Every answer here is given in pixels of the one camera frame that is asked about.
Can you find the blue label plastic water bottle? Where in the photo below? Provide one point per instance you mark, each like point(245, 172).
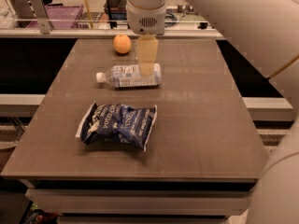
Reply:
point(128, 76)

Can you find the glass railing with metal posts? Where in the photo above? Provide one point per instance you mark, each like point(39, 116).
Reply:
point(176, 25)

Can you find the yellow pole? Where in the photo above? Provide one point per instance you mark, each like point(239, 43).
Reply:
point(86, 2)

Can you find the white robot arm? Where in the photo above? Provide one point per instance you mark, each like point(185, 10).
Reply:
point(267, 33)

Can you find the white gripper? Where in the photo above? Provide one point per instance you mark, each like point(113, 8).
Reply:
point(146, 20)

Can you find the blue potato chip bag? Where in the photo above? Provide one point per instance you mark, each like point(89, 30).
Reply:
point(117, 123)

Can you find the orange fruit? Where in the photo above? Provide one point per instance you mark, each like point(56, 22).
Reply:
point(122, 44)

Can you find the grey table base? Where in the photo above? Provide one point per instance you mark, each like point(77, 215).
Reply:
point(196, 204)

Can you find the purple plastic crate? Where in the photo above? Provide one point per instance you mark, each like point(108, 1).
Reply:
point(64, 17)

